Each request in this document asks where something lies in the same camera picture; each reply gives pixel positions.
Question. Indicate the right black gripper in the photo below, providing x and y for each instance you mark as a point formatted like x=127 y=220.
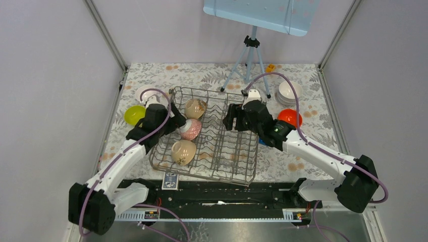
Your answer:
x=234 y=109

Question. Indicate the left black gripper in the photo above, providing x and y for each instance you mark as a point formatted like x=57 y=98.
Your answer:
x=176 y=121

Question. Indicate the pink patterned bowl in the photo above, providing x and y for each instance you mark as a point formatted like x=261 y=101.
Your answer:
x=191 y=129

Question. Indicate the beige patterned bowl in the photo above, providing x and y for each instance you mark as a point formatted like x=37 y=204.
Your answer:
x=195 y=108
x=183 y=151

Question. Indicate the grey wire dish rack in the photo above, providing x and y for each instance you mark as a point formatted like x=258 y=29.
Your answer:
x=221 y=155

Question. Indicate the orange bowl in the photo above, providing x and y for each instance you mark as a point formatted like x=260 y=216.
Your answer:
x=291 y=116

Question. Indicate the white ribbed bowl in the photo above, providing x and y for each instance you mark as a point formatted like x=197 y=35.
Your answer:
x=285 y=102
x=287 y=91

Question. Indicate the yellow-green bowl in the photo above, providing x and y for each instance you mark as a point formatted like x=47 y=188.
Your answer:
x=133 y=114

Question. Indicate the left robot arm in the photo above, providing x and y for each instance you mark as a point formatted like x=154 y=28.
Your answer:
x=95 y=204

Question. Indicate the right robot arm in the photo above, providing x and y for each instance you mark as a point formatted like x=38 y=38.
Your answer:
x=353 y=180

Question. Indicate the floral tablecloth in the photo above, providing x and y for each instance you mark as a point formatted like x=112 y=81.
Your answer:
x=272 y=165

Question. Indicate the light blue tripod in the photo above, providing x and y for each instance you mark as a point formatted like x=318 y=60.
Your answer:
x=251 y=45

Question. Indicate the orange toy block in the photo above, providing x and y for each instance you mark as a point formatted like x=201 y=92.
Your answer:
x=270 y=68

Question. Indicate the blue playing card box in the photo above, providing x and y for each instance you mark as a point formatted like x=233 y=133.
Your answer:
x=170 y=181

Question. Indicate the light blue board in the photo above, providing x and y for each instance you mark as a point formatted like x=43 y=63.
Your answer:
x=292 y=17

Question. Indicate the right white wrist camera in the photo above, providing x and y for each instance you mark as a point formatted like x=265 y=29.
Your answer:
x=251 y=95

